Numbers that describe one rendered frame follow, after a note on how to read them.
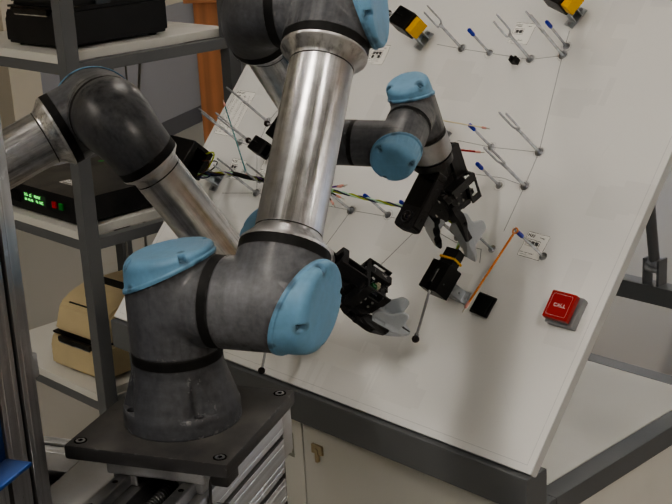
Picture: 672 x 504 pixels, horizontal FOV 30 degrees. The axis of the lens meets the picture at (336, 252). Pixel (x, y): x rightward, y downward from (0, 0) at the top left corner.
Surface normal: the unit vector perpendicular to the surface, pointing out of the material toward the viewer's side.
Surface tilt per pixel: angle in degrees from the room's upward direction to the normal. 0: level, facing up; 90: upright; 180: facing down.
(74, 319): 72
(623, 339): 0
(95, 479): 0
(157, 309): 88
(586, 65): 49
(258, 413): 0
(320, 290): 96
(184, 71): 90
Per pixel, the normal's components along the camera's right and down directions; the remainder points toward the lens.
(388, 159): -0.29, 0.65
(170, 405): -0.09, 0.00
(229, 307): -0.33, 0.05
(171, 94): 0.94, 0.05
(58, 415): -0.05, -0.95
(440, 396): -0.58, -0.44
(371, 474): -0.72, 0.25
